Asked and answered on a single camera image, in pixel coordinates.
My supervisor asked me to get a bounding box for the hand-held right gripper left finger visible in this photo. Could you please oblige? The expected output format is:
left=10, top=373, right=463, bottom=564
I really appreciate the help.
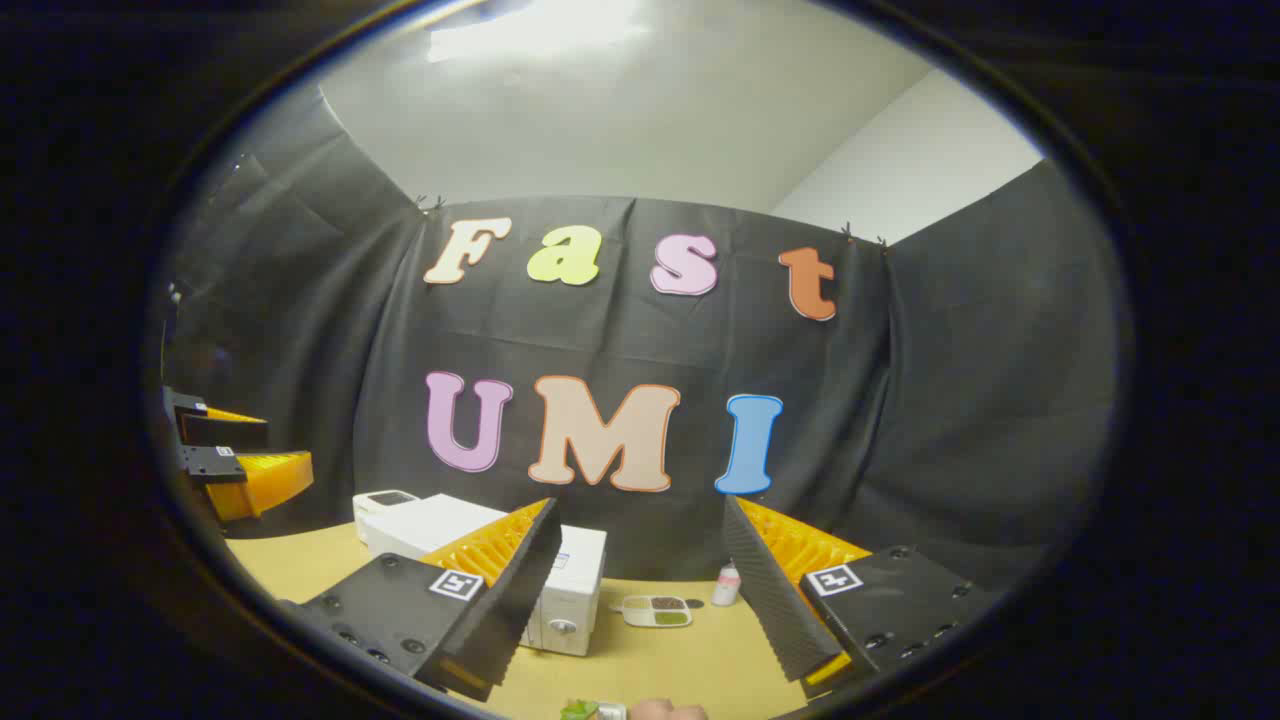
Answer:
left=280, top=497, right=563, bottom=703

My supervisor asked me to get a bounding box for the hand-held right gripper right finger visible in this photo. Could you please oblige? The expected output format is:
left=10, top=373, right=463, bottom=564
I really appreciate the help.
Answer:
left=722, top=493, right=1001, bottom=699

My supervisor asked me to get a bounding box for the white microwave oven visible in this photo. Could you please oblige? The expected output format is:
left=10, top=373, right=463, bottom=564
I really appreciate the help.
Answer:
left=362, top=493, right=608, bottom=658

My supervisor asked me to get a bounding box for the white divided condiment dish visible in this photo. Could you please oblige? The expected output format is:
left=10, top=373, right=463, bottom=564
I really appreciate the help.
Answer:
left=620, top=595, right=693, bottom=629

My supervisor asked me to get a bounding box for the white toaster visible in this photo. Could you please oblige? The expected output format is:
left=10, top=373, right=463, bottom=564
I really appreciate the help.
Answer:
left=352, top=489, right=421, bottom=546

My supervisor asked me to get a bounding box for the black backdrop cloth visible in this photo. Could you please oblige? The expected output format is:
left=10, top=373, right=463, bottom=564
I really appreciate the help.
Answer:
left=160, top=85, right=1126, bottom=586

